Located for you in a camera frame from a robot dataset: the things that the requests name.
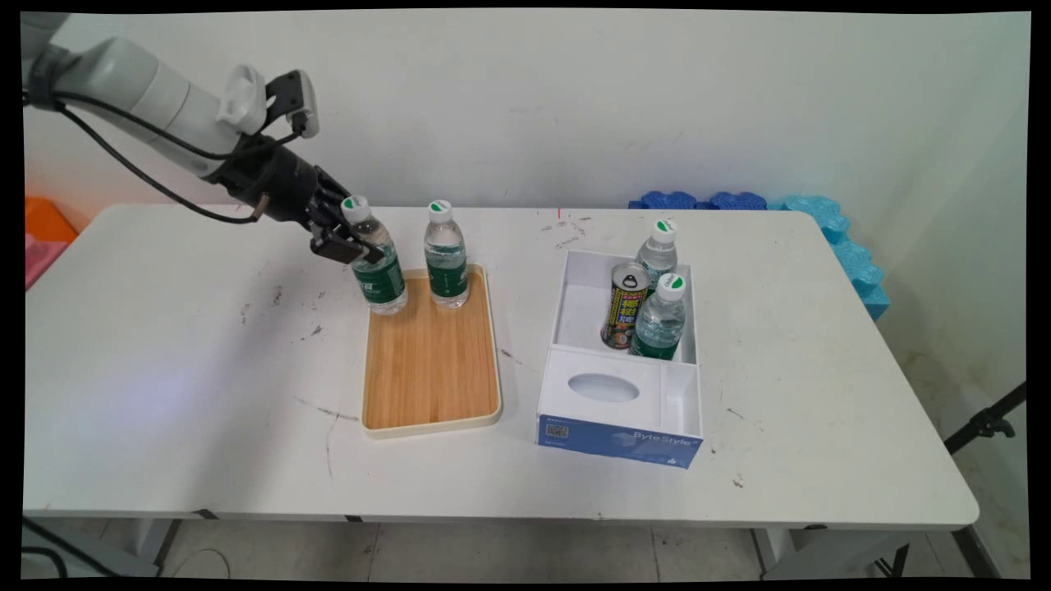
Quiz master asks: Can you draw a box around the pink foam block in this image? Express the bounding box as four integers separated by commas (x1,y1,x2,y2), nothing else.
25,233,70,291

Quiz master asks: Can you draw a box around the yellow black drink can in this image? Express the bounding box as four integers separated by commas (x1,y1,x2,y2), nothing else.
599,261,652,351

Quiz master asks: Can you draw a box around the water bottle green label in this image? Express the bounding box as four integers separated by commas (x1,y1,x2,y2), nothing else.
628,273,688,361
636,218,680,282
341,195,409,316
424,199,470,310

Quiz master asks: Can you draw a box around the white metal table leg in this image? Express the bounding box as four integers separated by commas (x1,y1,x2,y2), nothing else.
750,525,1001,580

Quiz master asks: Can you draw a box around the light blue foam mat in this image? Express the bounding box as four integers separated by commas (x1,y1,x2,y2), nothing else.
768,195,892,323

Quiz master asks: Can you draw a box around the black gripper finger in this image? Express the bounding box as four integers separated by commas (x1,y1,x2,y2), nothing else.
316,168,354,218
310,225,384,266

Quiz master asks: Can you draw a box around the white blue cardboard box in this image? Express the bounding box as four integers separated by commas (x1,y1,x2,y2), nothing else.
536,250,704,470

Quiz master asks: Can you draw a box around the grey metal table leg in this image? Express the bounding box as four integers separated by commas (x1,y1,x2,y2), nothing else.
131,518,183,577

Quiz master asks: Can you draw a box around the black floor cable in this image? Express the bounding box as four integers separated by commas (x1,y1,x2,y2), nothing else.
21,517,108,580

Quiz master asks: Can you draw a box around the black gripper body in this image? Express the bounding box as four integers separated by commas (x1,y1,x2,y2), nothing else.
205,138,352,231

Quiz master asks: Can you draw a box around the black tripod leg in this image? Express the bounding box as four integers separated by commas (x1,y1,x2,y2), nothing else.
943,381,1028,457

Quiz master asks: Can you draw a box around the wooden tray cream rim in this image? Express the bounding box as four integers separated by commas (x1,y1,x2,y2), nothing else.
360,263,504,441

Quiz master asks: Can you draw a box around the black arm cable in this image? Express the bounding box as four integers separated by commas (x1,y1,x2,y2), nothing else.
23,89,306,226

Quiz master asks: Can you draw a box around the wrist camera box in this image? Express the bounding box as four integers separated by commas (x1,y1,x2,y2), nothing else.
264,69,321,139

